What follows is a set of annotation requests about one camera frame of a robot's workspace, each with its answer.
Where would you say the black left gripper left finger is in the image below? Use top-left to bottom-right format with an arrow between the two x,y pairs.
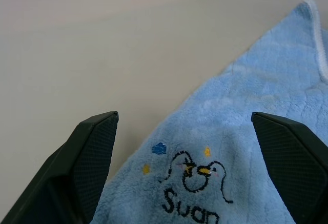
0,111 -> 119,224

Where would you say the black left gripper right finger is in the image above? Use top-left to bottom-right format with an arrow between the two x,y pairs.
251,111 -> 328,224

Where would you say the light blue embroidered towel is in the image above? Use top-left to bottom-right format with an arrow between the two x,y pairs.
91,0 -> 328,224

